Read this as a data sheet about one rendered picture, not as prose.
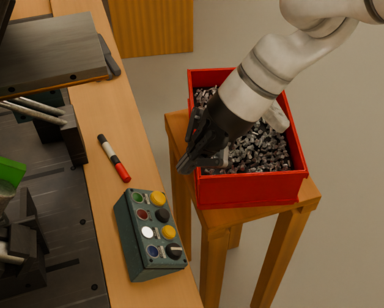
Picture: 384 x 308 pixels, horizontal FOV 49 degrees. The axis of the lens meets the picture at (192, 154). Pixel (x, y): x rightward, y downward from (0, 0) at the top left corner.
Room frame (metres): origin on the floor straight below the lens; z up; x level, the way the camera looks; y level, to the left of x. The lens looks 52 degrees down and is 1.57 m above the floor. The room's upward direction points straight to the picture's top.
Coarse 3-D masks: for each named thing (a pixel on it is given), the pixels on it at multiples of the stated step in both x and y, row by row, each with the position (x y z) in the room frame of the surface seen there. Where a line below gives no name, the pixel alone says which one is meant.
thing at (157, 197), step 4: (152, 192) 0.41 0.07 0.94; (156, 192) 0.41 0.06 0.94; (160, 192) 0.41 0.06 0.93; (152, 196) 0.40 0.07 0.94; (156, 196) 0.40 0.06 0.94; (160, 196) 0.40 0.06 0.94; (164, 196) 0.41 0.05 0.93; (152, 200) 0.39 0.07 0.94; (156, 200) 0.39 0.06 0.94; (160, 200) 0.39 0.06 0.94; (164, 200) 0.40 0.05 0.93; (156, 204) 0.39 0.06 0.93; (160, 204) 0.39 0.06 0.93
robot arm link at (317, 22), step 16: (288, 0) 0.46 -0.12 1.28; (304, 0) 0.44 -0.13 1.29; (320, 0) 0.43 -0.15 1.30; (336, 0) 0.42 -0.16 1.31; (352, 0) 0.41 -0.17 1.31; (368, 0) 0.40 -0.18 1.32; (288, 16) 0.45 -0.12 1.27; (304, 16) 0.43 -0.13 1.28; (320, 16) 0.42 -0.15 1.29; (336, 16) 0.41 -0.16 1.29; (352, 16) 0.41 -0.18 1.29; (368, 16) 0.40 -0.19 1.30; (320, 32) 0.44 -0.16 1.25
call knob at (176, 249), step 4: (172, 244) 0.31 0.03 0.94; (176, 244) 0.31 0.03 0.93; (168, 248) 0.30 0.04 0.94; (172, 248) 0.30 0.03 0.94; (176, 248) 0.30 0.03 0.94; (180, 248) 0.31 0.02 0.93; (168, 252) 0.30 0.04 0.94; (172, 252) 0.29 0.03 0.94; (176, 252) 0.30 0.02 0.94; (180, 252) 0.30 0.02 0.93; (172, 256) 0.29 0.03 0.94; (176, 256) 0.29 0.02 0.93
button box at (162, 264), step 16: (128, 192) 0.40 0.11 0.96; (144, 192) 0.41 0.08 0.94; (128, 208) 0.37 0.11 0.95; (144, 208) 0.37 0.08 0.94; (128, 224) 0.35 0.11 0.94; (144, 224) 0.34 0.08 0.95; (160, 224) 0.35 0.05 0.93; (128, 240) 0.32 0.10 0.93; (144, 240) 0.31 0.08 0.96; (160, 240) 0.32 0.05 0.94; (176, 240) 0.33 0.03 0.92; (128, 256) 0.30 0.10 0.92; (144, 256) 0.28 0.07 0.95; (160, 256) 0.29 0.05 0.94; (128, 272) 0.27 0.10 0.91; (144, 272) 0.26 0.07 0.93; (160, 272) 0.27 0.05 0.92
